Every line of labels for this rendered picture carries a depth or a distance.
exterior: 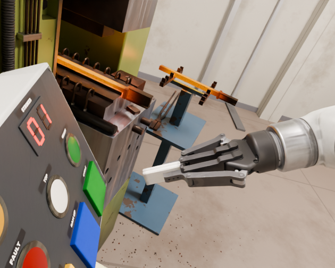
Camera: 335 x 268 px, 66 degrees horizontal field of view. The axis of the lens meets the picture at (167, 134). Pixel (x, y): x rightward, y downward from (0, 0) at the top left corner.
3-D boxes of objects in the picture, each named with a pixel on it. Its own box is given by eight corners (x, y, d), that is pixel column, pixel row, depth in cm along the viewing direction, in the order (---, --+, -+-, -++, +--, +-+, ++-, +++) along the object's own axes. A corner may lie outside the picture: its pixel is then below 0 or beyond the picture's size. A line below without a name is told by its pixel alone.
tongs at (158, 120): (174, 91, 186) (175, 90, 185) (179, 93, 186) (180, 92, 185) (149, 128, 135) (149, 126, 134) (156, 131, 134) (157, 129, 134)
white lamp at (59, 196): (77, 200, 38) (81, 179, 35) (55, 224, 34) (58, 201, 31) (58, 191, 38) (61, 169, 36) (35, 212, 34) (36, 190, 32)
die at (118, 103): (129, 104, 99) (134, 84, 94) (101, 125, 82) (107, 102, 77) (36, 61, 104) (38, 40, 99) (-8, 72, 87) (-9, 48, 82)
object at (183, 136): (205, 123, 164) (206, 120, 163) (187, 153, 130) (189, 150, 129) (163, 103, 169) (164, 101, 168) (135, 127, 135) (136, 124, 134)
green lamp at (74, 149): (88, 156, 46) (91, 137, 44) (71, 171, 42) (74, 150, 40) (72, 149, 46) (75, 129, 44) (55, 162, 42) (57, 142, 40)
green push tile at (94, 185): (106, 185, 53) (93, 159, 49) (102, 216, 47) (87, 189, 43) (97, 187, 53) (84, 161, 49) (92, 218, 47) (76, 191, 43)
